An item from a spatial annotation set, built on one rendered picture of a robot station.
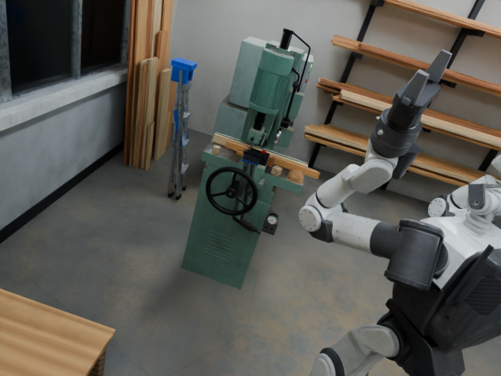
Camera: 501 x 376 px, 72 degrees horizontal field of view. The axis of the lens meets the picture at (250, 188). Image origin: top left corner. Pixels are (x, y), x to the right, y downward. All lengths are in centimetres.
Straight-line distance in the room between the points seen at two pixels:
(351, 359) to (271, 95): 129
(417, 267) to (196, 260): 178
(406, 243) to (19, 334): 129
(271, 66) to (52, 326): 149
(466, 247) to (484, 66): 391
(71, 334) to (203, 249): 110
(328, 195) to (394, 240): 20
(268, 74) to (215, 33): 259
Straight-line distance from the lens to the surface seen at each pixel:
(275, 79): 191
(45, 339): 151
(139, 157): 354
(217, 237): 226
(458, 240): 99
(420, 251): 88
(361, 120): 455
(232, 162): 199
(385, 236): 91
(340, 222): 98
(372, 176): 86
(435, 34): 455
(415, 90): 72
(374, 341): 126
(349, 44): 397
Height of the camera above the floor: 174
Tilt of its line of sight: 28 degrees down
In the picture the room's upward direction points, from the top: 17 degrees clockwise
